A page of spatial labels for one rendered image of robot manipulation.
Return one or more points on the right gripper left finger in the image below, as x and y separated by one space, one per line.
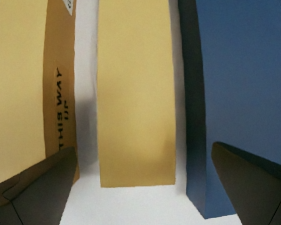
38 195

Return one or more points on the brown cardboard carton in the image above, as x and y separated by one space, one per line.
135 94
37 82

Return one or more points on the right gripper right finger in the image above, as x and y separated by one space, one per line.
252 183

